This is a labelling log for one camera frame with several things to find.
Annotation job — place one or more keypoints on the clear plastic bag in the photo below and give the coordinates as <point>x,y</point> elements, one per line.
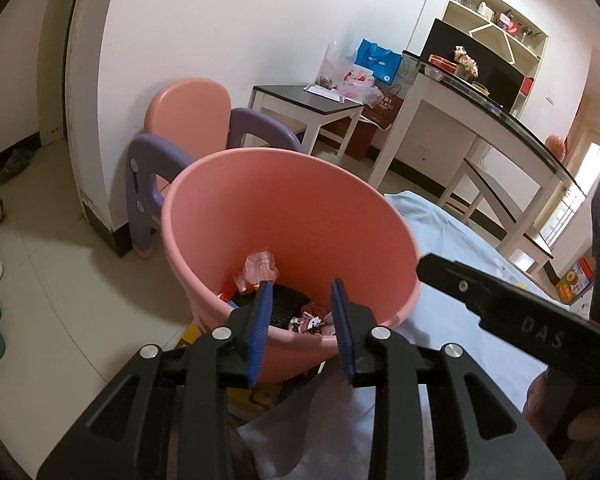
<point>332,67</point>

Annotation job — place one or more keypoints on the pink and purple child chair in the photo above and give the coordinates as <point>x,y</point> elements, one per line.
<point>190,110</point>

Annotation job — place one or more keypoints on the yellow lidded bowl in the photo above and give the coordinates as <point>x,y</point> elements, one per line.
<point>481,88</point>

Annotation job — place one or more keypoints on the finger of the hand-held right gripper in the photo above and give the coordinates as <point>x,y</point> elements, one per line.
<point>450,282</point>

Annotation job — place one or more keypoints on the white paper sheet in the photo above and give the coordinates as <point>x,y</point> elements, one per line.
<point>325,92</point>

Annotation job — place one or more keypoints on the pink plastic bucket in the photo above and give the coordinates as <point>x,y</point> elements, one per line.
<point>280,200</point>

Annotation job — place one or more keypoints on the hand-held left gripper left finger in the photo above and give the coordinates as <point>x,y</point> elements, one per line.
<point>260,330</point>

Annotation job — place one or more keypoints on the white table with black top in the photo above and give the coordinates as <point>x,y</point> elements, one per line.
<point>430,105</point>

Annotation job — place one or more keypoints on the light blue cloth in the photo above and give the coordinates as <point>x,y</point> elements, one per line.
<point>470,360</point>

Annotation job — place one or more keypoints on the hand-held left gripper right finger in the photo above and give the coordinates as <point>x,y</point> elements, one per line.
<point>341,330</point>

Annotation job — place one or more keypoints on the person's right hand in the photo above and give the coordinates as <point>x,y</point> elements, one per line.
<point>537,395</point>

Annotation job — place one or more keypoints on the red white wrapper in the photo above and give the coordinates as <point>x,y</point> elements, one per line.
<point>312,322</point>

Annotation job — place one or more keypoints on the black foam net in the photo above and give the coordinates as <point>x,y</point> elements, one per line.
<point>285,305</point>

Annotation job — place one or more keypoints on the dark red paper bag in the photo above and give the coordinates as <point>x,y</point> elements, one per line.
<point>387,107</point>

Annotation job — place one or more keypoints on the red gift box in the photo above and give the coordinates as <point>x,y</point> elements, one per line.
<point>442,62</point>

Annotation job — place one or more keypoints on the orange pink clear wrapper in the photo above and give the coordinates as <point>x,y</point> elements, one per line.
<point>257,267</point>

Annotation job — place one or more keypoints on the red white plastic bag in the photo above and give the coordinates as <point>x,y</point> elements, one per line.
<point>360,87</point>

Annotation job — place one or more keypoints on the orange round ornament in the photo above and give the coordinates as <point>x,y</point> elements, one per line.
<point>555,146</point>

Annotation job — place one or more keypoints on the black television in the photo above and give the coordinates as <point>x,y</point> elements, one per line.
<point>495,80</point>

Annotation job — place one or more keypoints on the red carton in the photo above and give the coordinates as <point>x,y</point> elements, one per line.
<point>361,140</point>

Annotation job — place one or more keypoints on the blue tote bag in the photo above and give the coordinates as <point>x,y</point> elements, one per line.
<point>377,60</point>

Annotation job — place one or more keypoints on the white bench with black top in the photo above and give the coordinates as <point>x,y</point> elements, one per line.
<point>480,180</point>
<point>280,94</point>

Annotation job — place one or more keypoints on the white shelf cabinet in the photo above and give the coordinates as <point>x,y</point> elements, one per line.
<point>460,15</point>

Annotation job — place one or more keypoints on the dark shoe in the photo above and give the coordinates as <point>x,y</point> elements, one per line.
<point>17,165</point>

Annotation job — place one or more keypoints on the colourful fruit carton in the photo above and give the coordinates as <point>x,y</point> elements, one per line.
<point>572,280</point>

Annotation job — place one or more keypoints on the small red box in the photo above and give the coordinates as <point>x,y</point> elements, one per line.
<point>527,86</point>

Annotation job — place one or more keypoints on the balcony door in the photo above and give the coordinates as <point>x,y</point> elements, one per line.
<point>577,175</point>

